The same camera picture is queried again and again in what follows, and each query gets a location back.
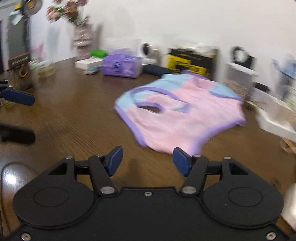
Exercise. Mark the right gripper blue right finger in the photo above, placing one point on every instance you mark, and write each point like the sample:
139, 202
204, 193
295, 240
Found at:
193, 168

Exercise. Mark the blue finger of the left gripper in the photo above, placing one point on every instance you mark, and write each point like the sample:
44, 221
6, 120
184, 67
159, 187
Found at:
18, 135
17, 96

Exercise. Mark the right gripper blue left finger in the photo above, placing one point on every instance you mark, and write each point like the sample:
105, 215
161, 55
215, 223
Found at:
102, 168

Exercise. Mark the pink blue purple vest garment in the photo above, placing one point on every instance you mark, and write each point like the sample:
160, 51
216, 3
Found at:
183, 110

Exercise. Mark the red black small box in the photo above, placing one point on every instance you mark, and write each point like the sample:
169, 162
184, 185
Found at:
19, 60

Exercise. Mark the white flat box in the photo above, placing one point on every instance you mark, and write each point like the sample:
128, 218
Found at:
88, 63

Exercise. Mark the small blue wrapped packet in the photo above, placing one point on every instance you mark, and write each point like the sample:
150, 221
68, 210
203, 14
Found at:
92, 70

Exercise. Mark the pink textured flower vase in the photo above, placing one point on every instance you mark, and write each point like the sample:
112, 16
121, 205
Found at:
82, 41

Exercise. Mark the studio lamp on stand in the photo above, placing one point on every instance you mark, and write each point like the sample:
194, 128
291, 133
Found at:
27, 9

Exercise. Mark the purple tissue pack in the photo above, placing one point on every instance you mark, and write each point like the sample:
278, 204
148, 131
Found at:
122, 65

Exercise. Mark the green box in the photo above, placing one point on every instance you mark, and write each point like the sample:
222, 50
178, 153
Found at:
98, 53

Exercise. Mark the clear plastic food container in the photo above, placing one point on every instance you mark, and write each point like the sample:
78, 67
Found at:
240, 79

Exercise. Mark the white power strip with chargers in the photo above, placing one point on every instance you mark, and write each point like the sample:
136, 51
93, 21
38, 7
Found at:
277, 118

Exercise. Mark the black yellow cardboard box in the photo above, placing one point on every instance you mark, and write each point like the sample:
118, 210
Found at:
185, 59

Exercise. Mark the dried pink rose bouquet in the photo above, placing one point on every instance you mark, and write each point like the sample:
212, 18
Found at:
71, 11

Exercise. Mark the blue clear water bottle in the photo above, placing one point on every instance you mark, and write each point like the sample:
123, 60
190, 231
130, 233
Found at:
286, 74

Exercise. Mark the white security camera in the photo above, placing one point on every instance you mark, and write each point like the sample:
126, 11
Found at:
149, 53

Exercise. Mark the black mount on container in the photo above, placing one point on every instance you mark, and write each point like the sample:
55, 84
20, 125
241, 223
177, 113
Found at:
241, 57

